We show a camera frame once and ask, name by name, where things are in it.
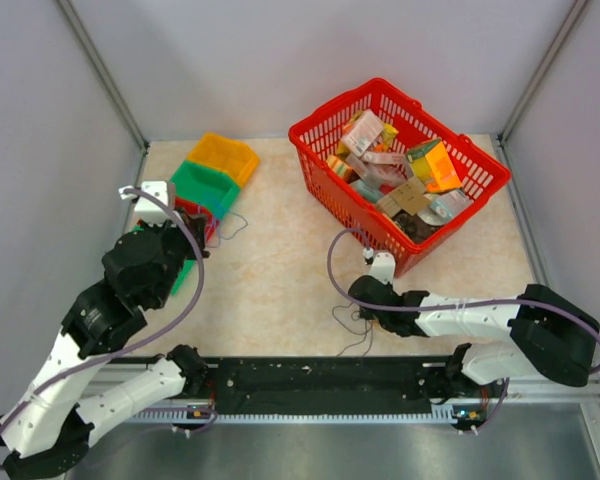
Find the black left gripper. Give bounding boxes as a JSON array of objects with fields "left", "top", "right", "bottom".
[{"left": 142, "top": 205, "right": 212, "bottom": 308}]

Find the blue wire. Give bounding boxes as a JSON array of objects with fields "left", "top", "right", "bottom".
[{"left": 202, "top": 197, "right": 249, "bottom": 249}]

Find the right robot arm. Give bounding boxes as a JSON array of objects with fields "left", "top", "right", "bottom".
[{"left": 348, "top": 275, "right": 600, "bottom": 396}]

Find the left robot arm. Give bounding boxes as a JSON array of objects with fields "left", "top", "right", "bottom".
[{"left": 0, "top": 212, "right": 209, "bottom": 479}]

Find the green plastic bin front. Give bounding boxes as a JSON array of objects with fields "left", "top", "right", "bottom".
[{"left": 132, "top": 220, "right": 195, "bottom": 295}]

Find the green plastic bin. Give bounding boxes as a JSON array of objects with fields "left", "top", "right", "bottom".
[
  {"left": 170, "top": 161, "right": 241, "bottom": 220},
  {"left": 132, "top": 220, "right": 195, "bottom": 295}
]

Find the red plastic bin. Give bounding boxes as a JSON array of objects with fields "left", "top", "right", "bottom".
[{"left": 135, "top": 195, "right": 219, "bottom": 246}]

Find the green plastic bin rear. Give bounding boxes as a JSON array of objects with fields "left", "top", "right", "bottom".
[{"left": 170, "top": 161, "right": 241, "bottom": 220}]

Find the brown cardboard box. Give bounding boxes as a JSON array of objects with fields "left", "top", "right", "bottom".
[{"left": 376, "top": 177, "right": 431, "bottom": 218}]

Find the yellow plastic bin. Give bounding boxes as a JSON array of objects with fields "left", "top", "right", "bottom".
[{"left": 186, "top": 132, "right": 260, "bottom": 188}]

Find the orange green carton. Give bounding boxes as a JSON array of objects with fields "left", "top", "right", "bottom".
[{"left": 405, "top": 138, "right": 462, "bottom": 193}]

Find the red shopping basket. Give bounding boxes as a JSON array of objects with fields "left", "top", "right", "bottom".
[{"left": 287, "top": 77, "right": 512, "bottom": 279}]

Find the pink box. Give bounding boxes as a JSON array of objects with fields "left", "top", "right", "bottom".
[{"left": 341, "top": 109, "right": 384, "bottom": 156}]

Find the metal front plate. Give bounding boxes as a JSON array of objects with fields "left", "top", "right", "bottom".
[{"left": 68, "top": 404, "right": 600, "bottom": 480}]

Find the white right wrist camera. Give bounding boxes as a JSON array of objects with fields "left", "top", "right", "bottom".
[{"left": 363, "top": 247, "right": 396, "bottom": 284}]

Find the grey slotted cable duct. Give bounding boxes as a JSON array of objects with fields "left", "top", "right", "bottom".
[{"left": 129, "top": 402, "right": 461, "bottom": 425}]

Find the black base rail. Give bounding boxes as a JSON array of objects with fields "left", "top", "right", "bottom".
[{"left": 172, "top": 356, "right": 484, "bottom": 416}]

